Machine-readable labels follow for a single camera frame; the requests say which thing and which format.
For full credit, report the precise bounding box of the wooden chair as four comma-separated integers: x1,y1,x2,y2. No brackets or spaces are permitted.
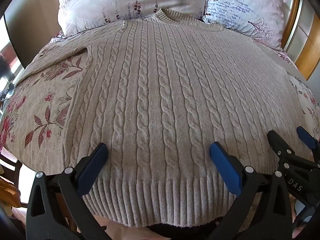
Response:
0,147,27,213

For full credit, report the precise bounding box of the floral bedspread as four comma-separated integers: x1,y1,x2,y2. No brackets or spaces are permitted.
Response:
0,29,320,180

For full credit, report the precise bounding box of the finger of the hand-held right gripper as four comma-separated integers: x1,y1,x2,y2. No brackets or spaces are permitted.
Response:
267,130,295,162
296,126,320,155

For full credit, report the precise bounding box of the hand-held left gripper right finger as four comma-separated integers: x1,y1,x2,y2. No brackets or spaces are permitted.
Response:
209,142,293,240

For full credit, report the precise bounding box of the wooden headboard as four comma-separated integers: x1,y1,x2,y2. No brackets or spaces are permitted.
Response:
275,0,320,81

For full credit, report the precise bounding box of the white floral pillow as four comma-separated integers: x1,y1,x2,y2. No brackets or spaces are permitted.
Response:
57,0,211,37

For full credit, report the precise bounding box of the pale blue floral pillow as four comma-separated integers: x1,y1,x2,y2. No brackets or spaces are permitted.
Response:
202,0,288,52

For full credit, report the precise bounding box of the dark round board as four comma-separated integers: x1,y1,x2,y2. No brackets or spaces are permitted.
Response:
4,0,60,67

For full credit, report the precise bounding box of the beige cable-knit sweater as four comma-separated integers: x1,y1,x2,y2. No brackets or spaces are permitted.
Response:
15,8,308,228

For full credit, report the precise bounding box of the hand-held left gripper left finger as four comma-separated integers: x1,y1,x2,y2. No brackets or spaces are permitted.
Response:
26,142,110,240

